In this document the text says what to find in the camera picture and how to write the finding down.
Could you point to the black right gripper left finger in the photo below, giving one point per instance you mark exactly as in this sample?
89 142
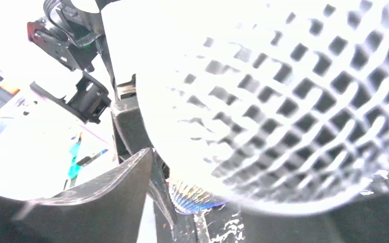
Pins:
107 208

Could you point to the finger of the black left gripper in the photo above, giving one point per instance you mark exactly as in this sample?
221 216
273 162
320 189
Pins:
129 125

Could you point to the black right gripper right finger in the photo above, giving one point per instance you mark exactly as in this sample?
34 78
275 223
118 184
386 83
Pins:
365 220

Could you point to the glitter silver microphone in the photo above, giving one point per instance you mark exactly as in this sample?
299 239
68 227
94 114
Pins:
279 106

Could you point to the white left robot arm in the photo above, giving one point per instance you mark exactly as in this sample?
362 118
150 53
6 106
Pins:
74 37

